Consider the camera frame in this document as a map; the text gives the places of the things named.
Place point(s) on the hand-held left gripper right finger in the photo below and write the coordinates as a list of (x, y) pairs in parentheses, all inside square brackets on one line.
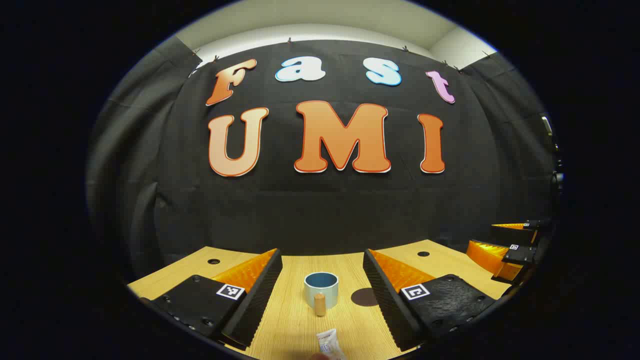
[(387, 300)]

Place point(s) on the white toothpaste tube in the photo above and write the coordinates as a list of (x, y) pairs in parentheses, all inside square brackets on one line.
[(329, 345)]

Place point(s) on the small wooden cylinder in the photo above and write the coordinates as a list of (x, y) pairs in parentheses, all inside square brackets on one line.
[(320, 304)]

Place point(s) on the blue grey cup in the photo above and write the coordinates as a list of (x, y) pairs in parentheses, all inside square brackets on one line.
[(321, 287)]

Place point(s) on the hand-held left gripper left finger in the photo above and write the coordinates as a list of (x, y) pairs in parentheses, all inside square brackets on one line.
[(255, 300)]

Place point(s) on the light wooden desktop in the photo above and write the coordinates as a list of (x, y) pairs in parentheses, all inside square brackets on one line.
[(295, 320)]

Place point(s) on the dark brown round coaster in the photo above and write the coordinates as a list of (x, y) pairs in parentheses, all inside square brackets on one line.
[(364, 297)]

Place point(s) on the black backdrop cloth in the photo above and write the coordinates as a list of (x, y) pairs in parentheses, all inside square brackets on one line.
[(325, 205)]

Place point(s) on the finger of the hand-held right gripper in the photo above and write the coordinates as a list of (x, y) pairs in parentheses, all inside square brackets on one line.
[(522, 255), (535, 225)]

